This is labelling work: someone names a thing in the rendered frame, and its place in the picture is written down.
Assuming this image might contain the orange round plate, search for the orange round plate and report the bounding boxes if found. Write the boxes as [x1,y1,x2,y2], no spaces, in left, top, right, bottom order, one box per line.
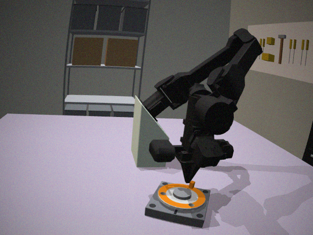
[157,181,206,211]

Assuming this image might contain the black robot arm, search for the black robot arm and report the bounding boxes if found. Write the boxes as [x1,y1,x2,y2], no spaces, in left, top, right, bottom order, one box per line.
[139,28,263,168]

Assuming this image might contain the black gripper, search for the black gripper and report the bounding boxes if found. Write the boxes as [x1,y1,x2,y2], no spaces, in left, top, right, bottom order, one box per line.
[149,117,208,183]

